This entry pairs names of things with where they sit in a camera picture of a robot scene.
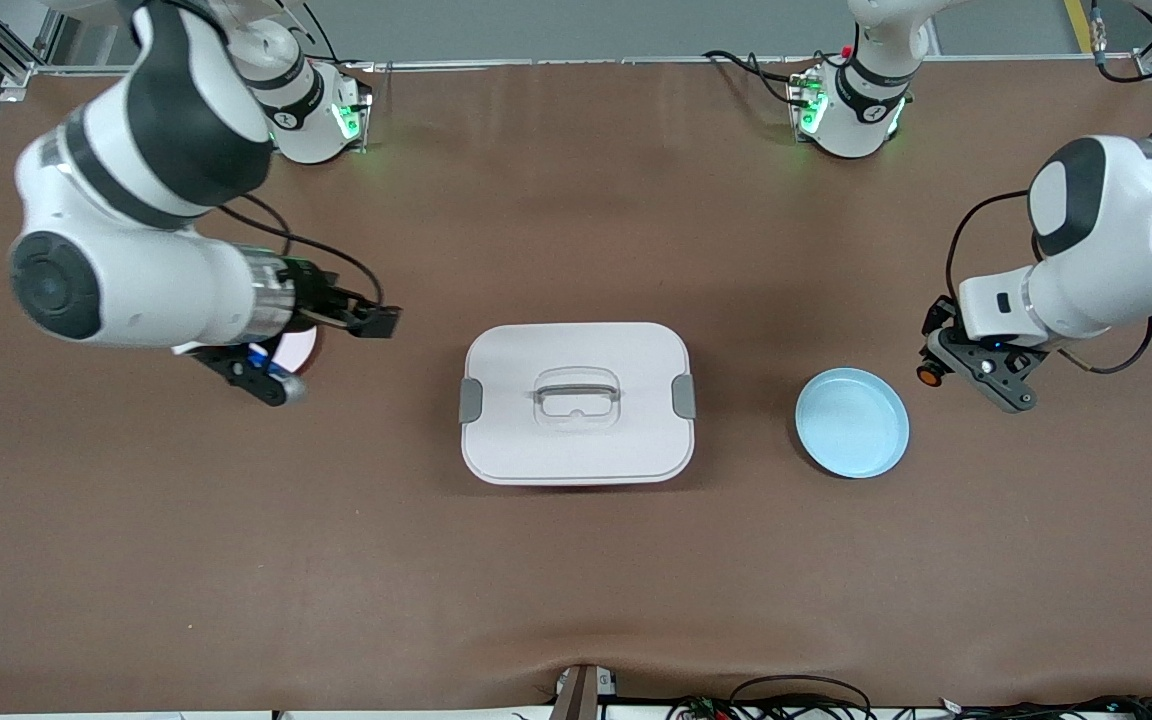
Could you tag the white lidded storage box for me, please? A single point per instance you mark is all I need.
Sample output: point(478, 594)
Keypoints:
point(576, 440)

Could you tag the aluminium frame rail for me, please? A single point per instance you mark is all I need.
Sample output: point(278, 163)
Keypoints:
point(586, 63)

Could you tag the brown table mat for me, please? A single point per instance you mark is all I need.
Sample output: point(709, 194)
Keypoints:
point(576, 580)

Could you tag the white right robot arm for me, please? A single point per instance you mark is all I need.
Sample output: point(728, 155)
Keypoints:
point(136, 150)

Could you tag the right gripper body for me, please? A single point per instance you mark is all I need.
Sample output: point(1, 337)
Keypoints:
point(319, 292)

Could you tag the pink round plate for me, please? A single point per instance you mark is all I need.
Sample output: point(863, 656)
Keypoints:
point(301, 345)

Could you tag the light blue round plate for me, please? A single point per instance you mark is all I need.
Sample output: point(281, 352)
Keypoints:
point(851, 425)

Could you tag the aluminium camera stand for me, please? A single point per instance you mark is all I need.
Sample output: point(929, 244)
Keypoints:
point(581, 695)

